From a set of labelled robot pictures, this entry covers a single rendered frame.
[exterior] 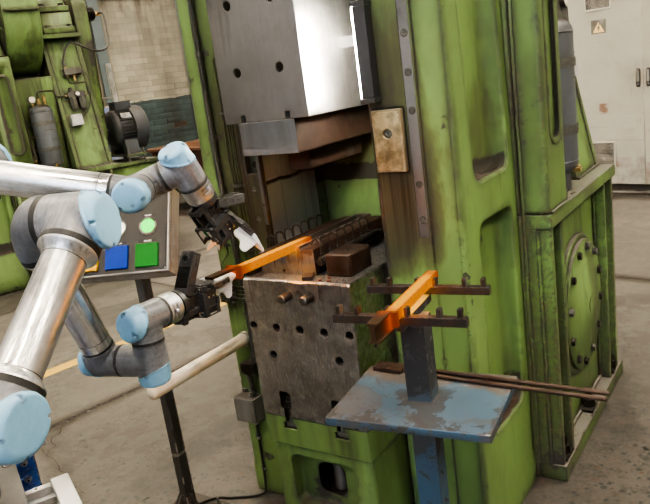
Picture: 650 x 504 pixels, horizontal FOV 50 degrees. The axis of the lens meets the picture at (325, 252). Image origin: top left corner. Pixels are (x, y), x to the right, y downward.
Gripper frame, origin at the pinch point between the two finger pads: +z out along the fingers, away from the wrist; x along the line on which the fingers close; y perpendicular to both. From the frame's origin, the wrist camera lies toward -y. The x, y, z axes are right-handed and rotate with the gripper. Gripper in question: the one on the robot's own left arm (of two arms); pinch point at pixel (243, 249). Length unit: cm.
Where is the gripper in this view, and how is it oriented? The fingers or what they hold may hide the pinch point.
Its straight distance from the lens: 186.6
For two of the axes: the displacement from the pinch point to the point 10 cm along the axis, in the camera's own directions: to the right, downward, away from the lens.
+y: -4.1, 7.1, -5.7
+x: 8.3, 0.3, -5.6
